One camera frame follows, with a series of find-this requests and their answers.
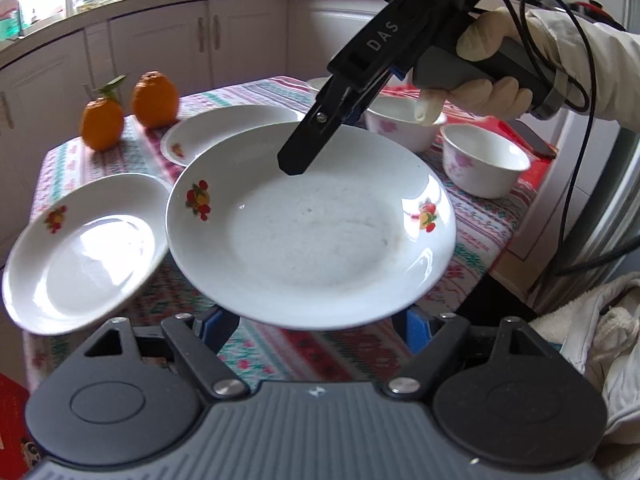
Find large white fruit-print plate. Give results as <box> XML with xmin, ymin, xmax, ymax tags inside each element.
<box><xmin>165</xmin><ymin>121</ymin><xmax>457</xmax><ymax>332</ymax></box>

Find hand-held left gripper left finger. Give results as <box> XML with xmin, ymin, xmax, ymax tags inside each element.
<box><xmin>80</xmin><ymin>306</ymin><xmax>251</xmax><ymax>401</ymax></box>

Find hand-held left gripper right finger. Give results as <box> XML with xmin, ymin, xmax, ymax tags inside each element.
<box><xmin>388</xmin><ymin>309</ymin><xmax>551</xmax><ymax>395</ymax></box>

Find silver metal appliance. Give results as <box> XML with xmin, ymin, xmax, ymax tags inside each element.
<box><xmin>510</xmin><ymin>105</ymin><xmax>640</xmax><ymax>313</ymax></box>

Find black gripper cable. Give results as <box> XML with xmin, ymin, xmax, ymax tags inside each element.
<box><xmin>492</xmin><ymin>0</ymin><xmax>640</xmax><ymax>277</ymax></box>

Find dark smartphone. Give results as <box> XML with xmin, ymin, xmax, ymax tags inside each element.
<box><xmin>506</xmin><ymin>119</ymin><xmax>559</xmax><ymax>161</ymax></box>

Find white kitchen cabinets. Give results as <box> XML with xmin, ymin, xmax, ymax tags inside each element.
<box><xmin>0</xmin><ymin>0</ymin><xmax>383</xmax><ymax>267</ymax></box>

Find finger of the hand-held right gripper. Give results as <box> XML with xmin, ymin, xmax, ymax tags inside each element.
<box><xmin>349</xmin><ymin>76</ymin><xmax>389</xmax><ymax>127</ymax></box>
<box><xmin>277</xmin><ymin>75</ymin><xmax>369</xmax><ymax>176</ymax></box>

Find beige kitchen countertop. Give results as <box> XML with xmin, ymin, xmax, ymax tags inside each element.
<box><xmin>0</xmin><ymin>0</ymin><xmax>373</xmax><ymax>72</ymax></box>

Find white pink-flower bowl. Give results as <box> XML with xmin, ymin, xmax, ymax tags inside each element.
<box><xmin>440</xmin><ymin>124</ymin><xmax>532</xmax><ymax>199</ymax></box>
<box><xmin>364</xmin><ymin>92</ymin><xmax>448</xmax><ymax>154</ymax></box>

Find red printed carton box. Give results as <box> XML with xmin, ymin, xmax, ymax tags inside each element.
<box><xmin>477</xmin><ymin>115</ymin><xmax>554</xmax><ymax>191</ymax></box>

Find person's right forearm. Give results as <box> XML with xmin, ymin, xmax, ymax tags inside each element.
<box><xmin>522</xmin><ymin>6</ymin><xmax>640</xmax><ymax>134</ymax></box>

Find orange with green leaf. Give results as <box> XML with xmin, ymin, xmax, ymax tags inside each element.
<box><xmin>80</xmin><ymin>74</ymin><xmax>128</xmax><ymax>152</ymax></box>

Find red green patterned tablecloth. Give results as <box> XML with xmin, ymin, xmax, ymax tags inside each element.
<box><xmin>22</xmin><ymin>75</ymin><xmax>539</xmax><ymax>392</ymax></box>

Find orange without leaf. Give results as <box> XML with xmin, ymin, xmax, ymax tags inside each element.
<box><xmin>131</xmin><ymin>71</ymin><xmax>180</xmax><ymax>130</ymax></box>

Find red printed sheet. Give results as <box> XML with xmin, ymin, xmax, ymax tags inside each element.
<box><xmin>0</xmin><ymin>372</ymin><xmax>32</xmax><ymax>463</ymax></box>

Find person's right hand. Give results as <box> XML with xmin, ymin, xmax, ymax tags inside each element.
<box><xmin>414</xmin><ymin>8</ymin><xmax>540</xmax><ymax>127</ymax></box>

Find clear glass jar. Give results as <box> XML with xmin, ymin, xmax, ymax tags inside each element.
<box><xmin>74</xmin><ymin>0</ymin><xmax>128</xmax><ymax>15</ymax></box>

